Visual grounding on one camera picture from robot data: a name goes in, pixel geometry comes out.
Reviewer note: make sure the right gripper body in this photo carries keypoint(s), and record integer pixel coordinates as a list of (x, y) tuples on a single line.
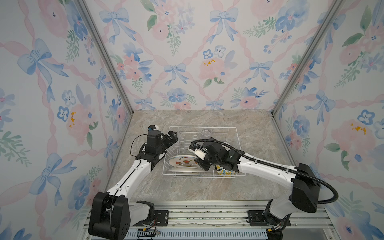
[(207, 163)]

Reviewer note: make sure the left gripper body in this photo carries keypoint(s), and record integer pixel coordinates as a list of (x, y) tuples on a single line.
[(164, 143)]

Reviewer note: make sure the watermelon pattern plate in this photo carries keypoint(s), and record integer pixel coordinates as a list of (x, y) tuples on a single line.
[(182, 161)]

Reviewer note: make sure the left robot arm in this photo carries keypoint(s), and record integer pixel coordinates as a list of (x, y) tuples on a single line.
[(112, 214)]

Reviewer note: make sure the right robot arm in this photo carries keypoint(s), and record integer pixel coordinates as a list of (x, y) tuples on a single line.
[(304, 191)]

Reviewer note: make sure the yellow blue floral bowl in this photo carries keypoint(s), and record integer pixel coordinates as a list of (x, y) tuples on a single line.
[(223, 172)]

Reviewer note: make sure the clear glass far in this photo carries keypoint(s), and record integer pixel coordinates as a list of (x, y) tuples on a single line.
[(206, 133)]

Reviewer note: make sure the plain white plate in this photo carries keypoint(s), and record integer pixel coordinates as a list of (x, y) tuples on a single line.
[(187, 170)]

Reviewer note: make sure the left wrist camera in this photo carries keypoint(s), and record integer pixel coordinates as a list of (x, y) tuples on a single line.
[(153, 130)]

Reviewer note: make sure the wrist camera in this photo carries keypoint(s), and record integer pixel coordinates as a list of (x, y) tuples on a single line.
[(153, 130), (200, 152)]

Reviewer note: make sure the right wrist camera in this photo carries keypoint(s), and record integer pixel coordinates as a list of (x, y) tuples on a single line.
[(200, 152)]

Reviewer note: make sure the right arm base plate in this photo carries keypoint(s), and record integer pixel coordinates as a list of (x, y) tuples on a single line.
[(257, 218)]

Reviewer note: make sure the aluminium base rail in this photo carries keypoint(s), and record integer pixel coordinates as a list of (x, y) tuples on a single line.
[(226, 220)]

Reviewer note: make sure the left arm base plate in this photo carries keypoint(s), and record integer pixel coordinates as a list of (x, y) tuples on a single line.
[(158, 218)]

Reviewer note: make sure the left corner aluminium post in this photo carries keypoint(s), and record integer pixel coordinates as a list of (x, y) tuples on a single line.
[(95, 34)]

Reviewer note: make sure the corner aluminium post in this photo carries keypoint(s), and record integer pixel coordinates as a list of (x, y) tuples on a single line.
[(329, 17), (95, 34)]

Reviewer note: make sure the right corner aluminium post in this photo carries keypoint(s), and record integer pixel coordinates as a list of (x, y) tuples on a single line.
[(329, 17)]

